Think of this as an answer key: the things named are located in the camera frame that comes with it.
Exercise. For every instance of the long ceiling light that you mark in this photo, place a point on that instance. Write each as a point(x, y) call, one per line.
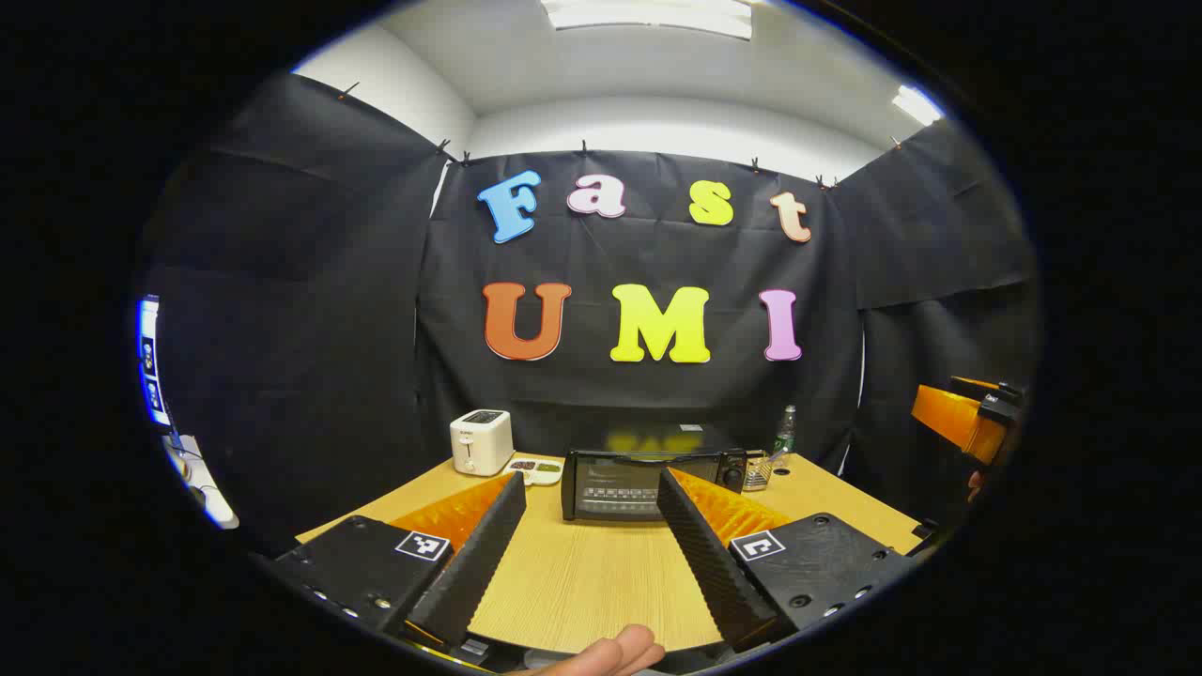
point(648, 16)

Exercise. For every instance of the white divided snack dish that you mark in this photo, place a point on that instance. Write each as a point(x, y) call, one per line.
point(533, 469)

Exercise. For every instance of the metal mesh holder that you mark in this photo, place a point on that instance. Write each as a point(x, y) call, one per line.
point(757, 472)

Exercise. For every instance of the black electric oven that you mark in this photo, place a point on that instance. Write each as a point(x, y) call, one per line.
point(610, 483)

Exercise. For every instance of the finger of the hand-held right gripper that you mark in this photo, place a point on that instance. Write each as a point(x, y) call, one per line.
point(953, 418)

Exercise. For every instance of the computer monitor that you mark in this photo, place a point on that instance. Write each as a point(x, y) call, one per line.
point(150, 361)

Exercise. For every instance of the black backdrop cloth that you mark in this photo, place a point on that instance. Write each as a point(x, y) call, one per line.
point(310, 329)

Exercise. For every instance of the white toaster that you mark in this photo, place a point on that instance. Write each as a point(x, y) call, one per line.
point(481, 441)

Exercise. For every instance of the green plastic bottle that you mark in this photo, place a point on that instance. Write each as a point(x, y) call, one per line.
point(785, 434)

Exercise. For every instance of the small ceiling light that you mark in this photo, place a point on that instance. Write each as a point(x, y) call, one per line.
point(916, 104)

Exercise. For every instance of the white side desk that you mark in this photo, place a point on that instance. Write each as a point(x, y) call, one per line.
point(202, 483)

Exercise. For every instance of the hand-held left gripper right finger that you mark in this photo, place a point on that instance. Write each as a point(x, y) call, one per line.
point(709, 563)

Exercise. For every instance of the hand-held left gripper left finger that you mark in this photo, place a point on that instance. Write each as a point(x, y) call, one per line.
point(474, 563)

